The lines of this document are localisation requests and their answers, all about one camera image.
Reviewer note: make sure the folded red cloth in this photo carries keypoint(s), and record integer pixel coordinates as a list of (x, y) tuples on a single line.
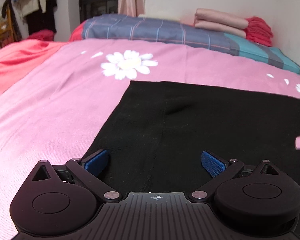
[(259, 31)]

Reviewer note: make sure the pink floral bed sheet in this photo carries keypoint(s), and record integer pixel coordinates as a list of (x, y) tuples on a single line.
[(56, 110)]

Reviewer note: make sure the wooden shelf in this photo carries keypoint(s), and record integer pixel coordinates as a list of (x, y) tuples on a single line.
[(7, 34)]

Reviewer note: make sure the blue plaid pillow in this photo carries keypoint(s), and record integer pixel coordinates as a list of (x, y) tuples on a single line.
[(116, 26)]

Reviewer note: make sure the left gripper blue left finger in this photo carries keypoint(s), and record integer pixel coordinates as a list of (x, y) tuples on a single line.
[(86, 171)]

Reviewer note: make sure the hanging clothes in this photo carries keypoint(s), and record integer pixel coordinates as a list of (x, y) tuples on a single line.
[(38, 14)]

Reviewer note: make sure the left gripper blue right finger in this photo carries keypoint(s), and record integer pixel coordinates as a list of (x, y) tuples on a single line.
[(221, 171)]

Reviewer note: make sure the folded pink cloth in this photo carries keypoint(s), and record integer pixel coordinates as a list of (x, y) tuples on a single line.
[(220, 21)]

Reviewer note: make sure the black pants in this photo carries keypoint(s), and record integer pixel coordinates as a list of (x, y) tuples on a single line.
[(158, 131)]

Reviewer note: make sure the red blanket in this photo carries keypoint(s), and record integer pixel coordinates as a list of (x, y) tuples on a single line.
[(26, 67)]

